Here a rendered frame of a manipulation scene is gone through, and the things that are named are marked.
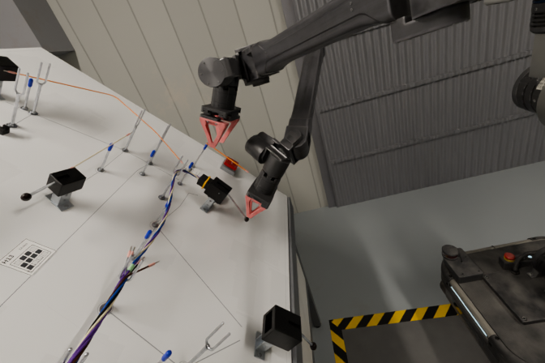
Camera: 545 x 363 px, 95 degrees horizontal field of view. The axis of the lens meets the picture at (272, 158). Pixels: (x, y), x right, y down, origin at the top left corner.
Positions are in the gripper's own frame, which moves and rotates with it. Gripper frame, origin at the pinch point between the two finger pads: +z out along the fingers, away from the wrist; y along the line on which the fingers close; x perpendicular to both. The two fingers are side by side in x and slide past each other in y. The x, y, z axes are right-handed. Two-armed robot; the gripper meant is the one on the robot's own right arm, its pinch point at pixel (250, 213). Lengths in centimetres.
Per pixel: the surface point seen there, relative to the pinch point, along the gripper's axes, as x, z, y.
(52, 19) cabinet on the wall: -174, 6, -89
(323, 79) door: -2, -37, -130
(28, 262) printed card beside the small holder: -26.5, 2.5, 35.7
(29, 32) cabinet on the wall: -165, 13, -70
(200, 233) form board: -8.6, 5.5, 9.9
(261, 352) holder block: 15.2, 9.3, 25.4
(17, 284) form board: -24.5, 2.9, 38.7
